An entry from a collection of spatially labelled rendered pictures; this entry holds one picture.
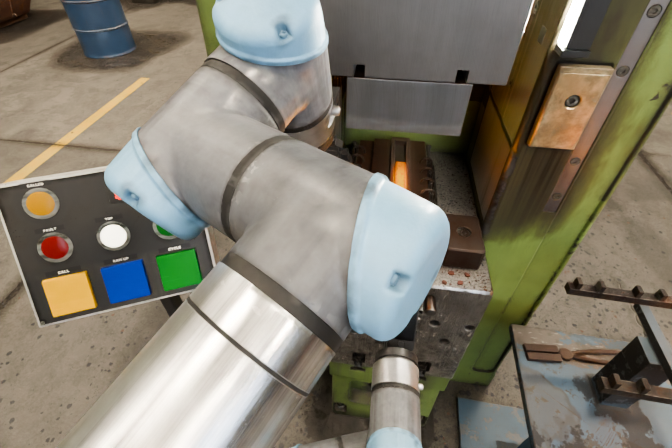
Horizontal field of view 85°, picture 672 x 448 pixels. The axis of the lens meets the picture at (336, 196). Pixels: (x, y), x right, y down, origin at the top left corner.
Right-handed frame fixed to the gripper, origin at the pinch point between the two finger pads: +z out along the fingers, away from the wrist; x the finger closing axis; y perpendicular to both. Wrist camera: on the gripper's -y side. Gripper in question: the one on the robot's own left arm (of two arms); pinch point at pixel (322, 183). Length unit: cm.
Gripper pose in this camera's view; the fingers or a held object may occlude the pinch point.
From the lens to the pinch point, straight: 57.7
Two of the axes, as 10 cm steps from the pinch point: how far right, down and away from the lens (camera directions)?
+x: 9.9, 0.9, -1.1
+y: -1.2, 9.2, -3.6
